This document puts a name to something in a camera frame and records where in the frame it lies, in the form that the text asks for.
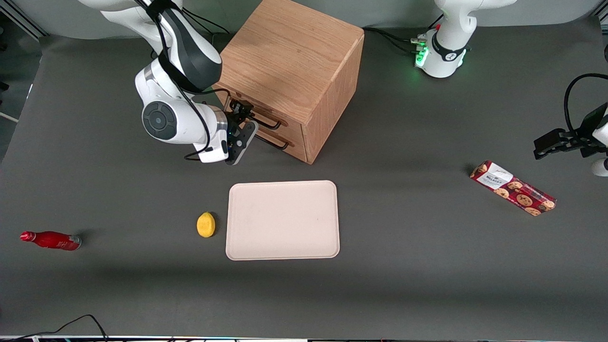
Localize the wooden drawer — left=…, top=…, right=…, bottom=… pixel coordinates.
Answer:
left=252, top=131, right=308, bottom=163
left=215, top=87, right=309, bottom=145

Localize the red cookie box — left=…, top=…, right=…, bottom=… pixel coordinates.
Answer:
left=470, top=161, right=557, bottom=217

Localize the black right arm base cable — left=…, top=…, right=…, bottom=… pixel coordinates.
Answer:
left=180, top=6, right=229, bottom=37

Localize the black metal drawer handle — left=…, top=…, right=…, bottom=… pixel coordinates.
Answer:
left=254, top=110, right=288, bottom=131
left=256, top=133, right=290, bottom=151

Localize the black arm base cable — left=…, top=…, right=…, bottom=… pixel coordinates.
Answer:
left=363, top=26, right=428, bottom=56
left=180, top=6, right=229, bottom=37

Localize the yellow lemon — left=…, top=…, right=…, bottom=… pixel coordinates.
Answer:
left=197, top=212, right=216, bottom=238

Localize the black cable along right arm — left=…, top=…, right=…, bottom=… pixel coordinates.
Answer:
left=135, top=0, right=212, bottom=162

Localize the black cable at table edge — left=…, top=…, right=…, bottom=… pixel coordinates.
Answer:
left=19, top=314, right=110, bottom=342

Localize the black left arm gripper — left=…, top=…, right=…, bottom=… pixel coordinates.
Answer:
left=534, top=105, right=608, bottom=160

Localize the wooden drawer cabinet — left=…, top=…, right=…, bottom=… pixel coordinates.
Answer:
left=205, top=0, right=365, bottom=165

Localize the black left arm base cable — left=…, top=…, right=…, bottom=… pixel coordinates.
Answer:
left=363, top=26, right=428, bottom=56

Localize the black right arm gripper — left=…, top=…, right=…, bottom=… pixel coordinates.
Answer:
left=226, top=101, right=257, bottom=143

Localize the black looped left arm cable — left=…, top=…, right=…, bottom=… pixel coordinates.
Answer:
left=563, top=73, right=608, bottom=139

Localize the beige rectangular tray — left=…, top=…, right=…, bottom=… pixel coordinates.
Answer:
left=226, top=180, right=341, bottom=261

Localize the aluminium frame profile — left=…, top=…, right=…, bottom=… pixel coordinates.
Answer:
left=0, top=0, right=49, bottom=41

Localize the red bottle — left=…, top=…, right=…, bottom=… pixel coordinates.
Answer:
left=20, top=231, right=82, bottom=251

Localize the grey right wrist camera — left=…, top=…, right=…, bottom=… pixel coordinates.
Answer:
left=226, top=121, right=260, bottom=166

